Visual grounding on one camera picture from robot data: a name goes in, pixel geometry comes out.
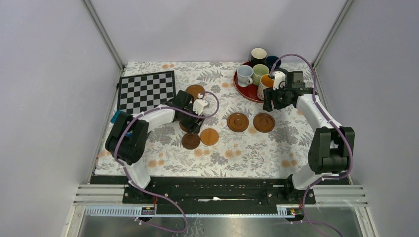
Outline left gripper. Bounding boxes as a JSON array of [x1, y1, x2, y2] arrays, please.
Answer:
[[179, 104, 205, 134]]

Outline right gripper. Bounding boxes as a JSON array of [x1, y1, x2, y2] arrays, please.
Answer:
[[262, 83, 292, 112]]

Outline brown ringed coaster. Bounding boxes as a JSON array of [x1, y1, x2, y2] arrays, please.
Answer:
[[179, 122, 189, 133], [253, 113, 276, 133], [227, 113, 249, 132], [186, 84, 205, 100]]

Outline floral mug orange inside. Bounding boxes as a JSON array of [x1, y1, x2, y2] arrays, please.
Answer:
[[257, 74, 274, 101]]

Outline dark walnut coaster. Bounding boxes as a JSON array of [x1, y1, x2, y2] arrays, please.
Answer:
[[181, 133, 201, 150]]

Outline light wood coaster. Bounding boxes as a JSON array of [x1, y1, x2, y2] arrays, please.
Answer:
[[200, 128, 219, 146]]

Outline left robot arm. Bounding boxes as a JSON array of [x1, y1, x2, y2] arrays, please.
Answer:
[[105, 90, 208, 203]]

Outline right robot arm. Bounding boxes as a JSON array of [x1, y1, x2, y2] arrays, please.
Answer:
[[263, 71, 355, 203]]

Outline red round tray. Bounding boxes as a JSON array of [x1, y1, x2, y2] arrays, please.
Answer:
[[233, 62, 263, 103]]

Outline pale green mug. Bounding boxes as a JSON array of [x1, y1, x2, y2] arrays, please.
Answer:
[[252, 64, 269, 86]]

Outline light blue white mug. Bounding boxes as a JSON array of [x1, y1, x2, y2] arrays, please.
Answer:
[[236, 65, 253, 87]]

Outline floral tablecloth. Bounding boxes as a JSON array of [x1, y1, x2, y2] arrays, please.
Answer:
[[95, 61, 341, 180]]

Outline dark blue mug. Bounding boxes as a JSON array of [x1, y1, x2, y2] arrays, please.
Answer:
[[265, 55, 282, 70]]

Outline black white chessboard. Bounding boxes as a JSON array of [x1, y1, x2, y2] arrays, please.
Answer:
[[117, 71, 176, 114]]

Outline black mug white inside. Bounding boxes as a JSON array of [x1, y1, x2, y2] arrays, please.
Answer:
[[251, 48, 267, 66]]

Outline toy block assembly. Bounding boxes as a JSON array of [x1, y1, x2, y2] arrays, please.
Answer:
[[110, 110, 133, 138]]

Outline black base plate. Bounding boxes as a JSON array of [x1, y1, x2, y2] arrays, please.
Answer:
[[90, 175, 304, 215]]

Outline aluminium frame rail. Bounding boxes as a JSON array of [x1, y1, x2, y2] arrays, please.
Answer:
[[74, 185, 370, 218]]

